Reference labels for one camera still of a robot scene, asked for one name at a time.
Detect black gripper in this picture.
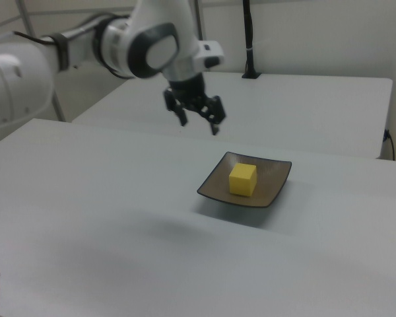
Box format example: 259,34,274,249
162,73,227,136

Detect yellow cube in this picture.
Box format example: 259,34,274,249
228,162,258,198

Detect square brown ceramic plate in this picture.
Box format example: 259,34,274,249
197,151,292,209

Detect black camera stand pole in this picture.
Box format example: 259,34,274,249
241,0,262,79

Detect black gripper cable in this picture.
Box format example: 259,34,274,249
12,30,60,46

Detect black power cable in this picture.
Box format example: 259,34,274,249
384,129,396,161

